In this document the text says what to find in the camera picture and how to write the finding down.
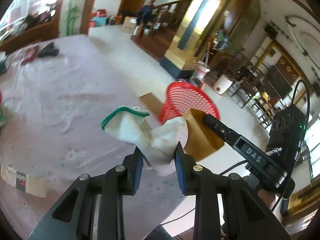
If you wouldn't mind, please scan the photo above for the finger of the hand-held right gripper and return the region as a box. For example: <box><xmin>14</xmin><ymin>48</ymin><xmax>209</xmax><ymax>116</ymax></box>
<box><xmin>202</xmin><ymin>114</ymin><xmax>242</xmax><ymax>151</ymax></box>

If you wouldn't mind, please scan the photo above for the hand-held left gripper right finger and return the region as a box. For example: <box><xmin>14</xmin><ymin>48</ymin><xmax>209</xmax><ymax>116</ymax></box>
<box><xmin>175</xmin><ymin>141</ymin><xmax>292</xmax><ymax>240</ymax></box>

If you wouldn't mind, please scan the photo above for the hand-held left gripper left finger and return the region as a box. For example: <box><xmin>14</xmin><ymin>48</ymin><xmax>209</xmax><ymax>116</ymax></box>
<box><xmin>29</xmin><ymin>146</ymin><xmax>144</xmax><ymax>240</ymax></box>

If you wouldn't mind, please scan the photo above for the yellow cardboard box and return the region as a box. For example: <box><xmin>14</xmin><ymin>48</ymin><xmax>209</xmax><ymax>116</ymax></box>
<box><xmin>184</xmin><ymin>109</ymin><xmax>225</xmax><ymax>162</ymax></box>

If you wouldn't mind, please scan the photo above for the white cloth green edge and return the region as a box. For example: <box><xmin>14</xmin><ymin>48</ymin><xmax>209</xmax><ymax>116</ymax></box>
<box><xmin>101</xmin><ymin>106</ymin><xmax>188</xmax><ymax>177</ymax></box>

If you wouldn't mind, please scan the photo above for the red mesh basket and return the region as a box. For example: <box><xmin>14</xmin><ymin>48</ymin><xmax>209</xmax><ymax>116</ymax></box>
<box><xmin>158</xmin><ymin>81</ymin><xmax>220</xmax><ymax>125</ymax></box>

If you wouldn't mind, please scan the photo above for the person's right hand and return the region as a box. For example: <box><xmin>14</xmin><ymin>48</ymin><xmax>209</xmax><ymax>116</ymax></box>
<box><xmin>244</xmin><ymin>175</ymin><xmax>277</xmax><ymax>212</ymax></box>

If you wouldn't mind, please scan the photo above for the plastic bottle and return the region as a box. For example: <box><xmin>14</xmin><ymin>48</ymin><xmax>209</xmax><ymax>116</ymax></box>
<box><xmin>194</xmin><ymin>61</ymin><xmax>211</xmax><ymax>87</ymax></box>

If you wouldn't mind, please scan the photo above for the flat brown cardboard piece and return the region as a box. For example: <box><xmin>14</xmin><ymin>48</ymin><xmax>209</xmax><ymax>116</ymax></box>
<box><xmin>138</xmin><ymin>92</ymin><xmax>165</xmax><ymax>117</ymax></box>

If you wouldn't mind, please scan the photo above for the printed cardboard carton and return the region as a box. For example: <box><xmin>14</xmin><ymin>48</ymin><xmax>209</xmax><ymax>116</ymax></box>
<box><xmin>0</xmin><ymin>165</ymin><xmax>48</xmax><ymax>198</ymax></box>

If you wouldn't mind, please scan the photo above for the gold pillar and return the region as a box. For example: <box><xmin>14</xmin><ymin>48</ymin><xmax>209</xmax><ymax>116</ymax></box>
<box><xmin>160</xmin><ymin>0</ymin><xmax>258</xmax><ymax>72</ymax></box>

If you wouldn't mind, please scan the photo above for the wooden stair railing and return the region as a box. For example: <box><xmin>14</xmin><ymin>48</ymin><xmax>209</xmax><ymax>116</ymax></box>
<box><xmin>131</xmin><ymin>0</ymin><xmax>193</xmax><ymax>38</ymax></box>

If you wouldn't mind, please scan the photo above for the dark jacket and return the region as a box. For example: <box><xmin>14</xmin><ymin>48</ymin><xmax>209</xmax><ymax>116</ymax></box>
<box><xmin>138</xmin><ymin>0</ymin><xmax>157</xmax><ymax>27</ymax></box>

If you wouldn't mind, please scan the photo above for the black handheld device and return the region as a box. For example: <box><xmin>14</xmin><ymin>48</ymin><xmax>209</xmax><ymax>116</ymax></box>
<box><xmin>37</xmin><ymin>42</ymin><xmax>60</xmax><ymax>57</ymax></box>

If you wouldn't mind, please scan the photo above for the red pouch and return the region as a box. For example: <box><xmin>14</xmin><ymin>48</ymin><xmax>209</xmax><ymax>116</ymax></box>
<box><xmin>20</xmin><ymin>46</ymin><xmax>40</xmax><ymax>67</ymax></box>

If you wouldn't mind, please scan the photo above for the wooden cabinet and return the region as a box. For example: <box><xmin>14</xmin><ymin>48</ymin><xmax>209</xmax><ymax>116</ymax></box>
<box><xmin>0</xmin><ymin>12</ymin><xmax>60</xmax><ymax>53</ymax></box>

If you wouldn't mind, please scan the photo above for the black cable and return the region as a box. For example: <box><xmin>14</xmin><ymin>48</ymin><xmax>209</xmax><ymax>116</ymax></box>
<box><xmin>271</xmin><ymin>79</ymin><xmax>313</xmax><ymax>212</ymax></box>
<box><xmin>160</xmin><ymin>160</ymin><xmax>248</xmax><ymax>227</ymax></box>

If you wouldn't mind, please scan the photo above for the green bamboo wall decal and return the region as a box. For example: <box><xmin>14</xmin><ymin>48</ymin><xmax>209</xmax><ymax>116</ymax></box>
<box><xmin>65</xmin><ymin>0</ymin><xmax>84</xmax><ymax>36</ymax></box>

